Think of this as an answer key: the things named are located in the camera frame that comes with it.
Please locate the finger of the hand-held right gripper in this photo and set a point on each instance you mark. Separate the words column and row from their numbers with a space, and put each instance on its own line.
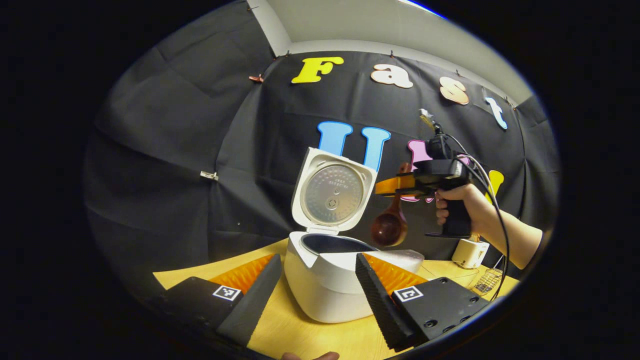
column 392, row 186

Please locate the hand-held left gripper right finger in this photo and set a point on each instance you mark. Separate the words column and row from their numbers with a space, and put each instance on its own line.
column 382, row 305

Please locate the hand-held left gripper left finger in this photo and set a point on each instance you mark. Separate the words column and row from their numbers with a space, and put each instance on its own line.
column 255, row 300

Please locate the brown wooden spoon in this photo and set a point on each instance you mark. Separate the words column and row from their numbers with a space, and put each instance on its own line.
column 389, row 227

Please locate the white rice cooker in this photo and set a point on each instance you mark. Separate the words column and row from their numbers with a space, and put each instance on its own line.
column 325, row 285

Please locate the white toaster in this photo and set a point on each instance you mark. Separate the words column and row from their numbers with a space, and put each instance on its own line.
column 470, row 252

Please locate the silver metal clip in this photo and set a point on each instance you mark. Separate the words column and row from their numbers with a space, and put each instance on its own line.
column 209, row 175

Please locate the black backdrop cloth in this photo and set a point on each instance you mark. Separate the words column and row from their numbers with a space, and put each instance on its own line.
column 175, row 150

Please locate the copper clip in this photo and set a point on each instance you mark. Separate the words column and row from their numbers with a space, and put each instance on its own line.
column 256, row 78

